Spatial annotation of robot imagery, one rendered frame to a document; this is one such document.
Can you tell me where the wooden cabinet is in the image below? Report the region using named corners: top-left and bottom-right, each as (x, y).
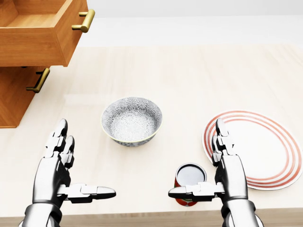
top-left (0, 0), bottom-right (52, 129)

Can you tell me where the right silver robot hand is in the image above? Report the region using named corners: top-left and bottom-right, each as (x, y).
top-left (168, 117), bottom-right (249, 204)

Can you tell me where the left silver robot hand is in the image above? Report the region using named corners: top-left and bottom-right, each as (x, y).
top-left (32, 118), bottom-right (117, 204)

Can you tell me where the brass handle of open drawer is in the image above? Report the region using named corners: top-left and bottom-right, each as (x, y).
top-left (71, 9), bottom-right (96, 33)

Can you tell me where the closed wooden drawer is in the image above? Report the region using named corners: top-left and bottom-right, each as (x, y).
top-left (13, 66), bottom-right (47, 126)

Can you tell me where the brass handle of closed drawer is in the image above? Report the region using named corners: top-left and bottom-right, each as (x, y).
top-left (26, 68), bottom-right (51, 94)

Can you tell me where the red tin can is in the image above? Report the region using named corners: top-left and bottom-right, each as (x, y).
top-left (174, 162), bottom-right (208, 207)

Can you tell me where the white plate with red rings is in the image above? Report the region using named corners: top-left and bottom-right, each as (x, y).
top-left (201, 110), bottom-right (303, 191)

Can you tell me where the open wooden drawer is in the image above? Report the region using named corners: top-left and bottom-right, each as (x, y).
top-left (0, 0), bottom-right (89, 68)

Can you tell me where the grey patterned bowl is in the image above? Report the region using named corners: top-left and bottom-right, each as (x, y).
top-left (101, 96), bottom-right (163, 147)

